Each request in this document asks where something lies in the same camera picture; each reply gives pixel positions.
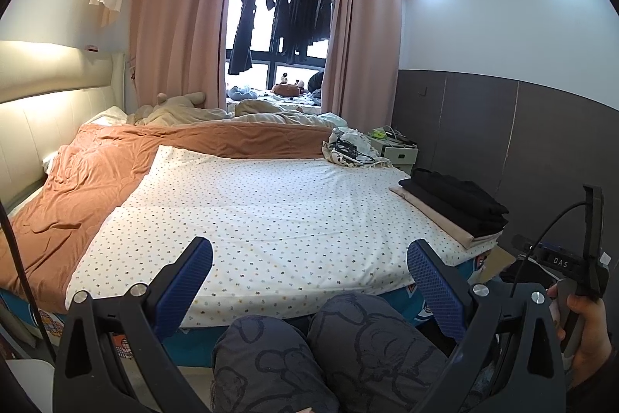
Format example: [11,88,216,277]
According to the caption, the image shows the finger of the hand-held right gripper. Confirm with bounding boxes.
[511,234,542,257]

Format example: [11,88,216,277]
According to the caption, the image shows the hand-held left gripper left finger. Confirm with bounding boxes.
[52,236,214,413]

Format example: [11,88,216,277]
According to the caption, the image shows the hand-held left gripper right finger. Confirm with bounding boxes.
[406,239,568,413]

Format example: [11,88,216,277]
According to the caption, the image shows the row of hanging dark clothes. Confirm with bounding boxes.
[226,0,338,76]

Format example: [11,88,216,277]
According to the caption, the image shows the person's right hand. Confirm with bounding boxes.
[546,284,613,391]

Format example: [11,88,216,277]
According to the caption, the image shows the cardboard box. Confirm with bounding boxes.
[478,245,519,284]

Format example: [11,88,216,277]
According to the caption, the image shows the folded black garment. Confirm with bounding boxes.
[398,180,507,236]

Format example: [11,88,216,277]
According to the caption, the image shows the folded beige garment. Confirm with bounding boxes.
[388,185,500,250]

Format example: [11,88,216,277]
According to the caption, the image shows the person's legs in patterned trousers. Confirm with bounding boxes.
[307,294,487,413]

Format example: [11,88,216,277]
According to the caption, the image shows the white dotted bed sheet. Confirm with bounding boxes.
[64,144,500,331]

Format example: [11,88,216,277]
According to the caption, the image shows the person's left leg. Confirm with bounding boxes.
[210,314,339,413]

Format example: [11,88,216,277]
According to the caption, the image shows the white nightstand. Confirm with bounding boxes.
[371,127,420,175]

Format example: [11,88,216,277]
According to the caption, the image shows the orange blanket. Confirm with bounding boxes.
[9,120,335,313]

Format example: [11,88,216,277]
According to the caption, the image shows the beige plush bear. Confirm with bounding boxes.
[134,91,207,125]

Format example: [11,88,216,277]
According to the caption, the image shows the white pillow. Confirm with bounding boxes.
[83,105,130,127]

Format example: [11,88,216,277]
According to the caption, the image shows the beige duvet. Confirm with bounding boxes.
[138,98,350,129]

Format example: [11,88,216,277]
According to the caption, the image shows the blue plush toy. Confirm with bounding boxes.
[226,85,258,103]

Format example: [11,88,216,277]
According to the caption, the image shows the white stool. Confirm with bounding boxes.
[0,360,55,413]

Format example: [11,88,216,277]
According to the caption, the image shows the orange plush toy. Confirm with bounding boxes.
[270,73,304,98]

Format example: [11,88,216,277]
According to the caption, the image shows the cream padded headboard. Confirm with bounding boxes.
[0,39,130,213]

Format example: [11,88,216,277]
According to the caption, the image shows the pink curtain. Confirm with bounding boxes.
[127,0,243,127]
[320,0,403,134]

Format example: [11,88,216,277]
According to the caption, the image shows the black cable bundle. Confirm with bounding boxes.
[333,137,377,165]

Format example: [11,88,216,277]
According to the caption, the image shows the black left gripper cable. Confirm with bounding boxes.
[0,200,60,362]

